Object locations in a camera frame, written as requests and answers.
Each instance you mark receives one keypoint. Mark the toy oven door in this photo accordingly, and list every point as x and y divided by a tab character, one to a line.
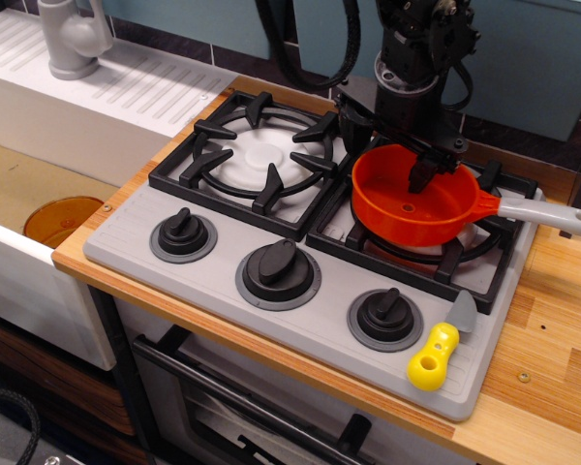
226	409

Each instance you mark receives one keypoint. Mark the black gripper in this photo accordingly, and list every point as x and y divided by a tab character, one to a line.
412	116

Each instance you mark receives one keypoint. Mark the yellow handled grey spatula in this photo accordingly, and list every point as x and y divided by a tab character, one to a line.
427	369

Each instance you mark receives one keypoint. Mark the right black burner grate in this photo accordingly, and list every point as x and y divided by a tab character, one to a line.
486	258

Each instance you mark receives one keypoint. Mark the white toy sink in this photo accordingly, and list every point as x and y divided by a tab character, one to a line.
85	137

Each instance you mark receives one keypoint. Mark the right black stove knob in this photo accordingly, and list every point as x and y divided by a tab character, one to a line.
385	321

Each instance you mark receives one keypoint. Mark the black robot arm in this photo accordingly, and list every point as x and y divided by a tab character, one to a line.
422	42

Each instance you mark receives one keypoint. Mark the grey toy stove top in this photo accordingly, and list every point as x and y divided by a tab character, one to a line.
318	329

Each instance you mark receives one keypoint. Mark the left black burner grate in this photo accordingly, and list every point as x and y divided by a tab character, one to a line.
258	162

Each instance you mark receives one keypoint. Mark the orange pot with grey handle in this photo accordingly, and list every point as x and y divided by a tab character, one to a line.
382	202

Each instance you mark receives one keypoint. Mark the black burner grate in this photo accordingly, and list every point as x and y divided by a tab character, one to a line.
258	162
486	258

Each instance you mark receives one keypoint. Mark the left black stove knob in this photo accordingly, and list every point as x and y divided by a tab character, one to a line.
183	238

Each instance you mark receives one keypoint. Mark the orange translucent plate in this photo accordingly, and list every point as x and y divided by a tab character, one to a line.
53	222

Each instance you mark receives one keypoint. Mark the middle black stove knob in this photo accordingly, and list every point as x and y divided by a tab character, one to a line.
278	277

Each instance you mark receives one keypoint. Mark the black stove knob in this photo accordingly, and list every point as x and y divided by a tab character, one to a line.
278	277
385	321
183	238

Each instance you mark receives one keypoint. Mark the grey toy faucet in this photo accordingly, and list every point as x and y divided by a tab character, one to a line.
74	42

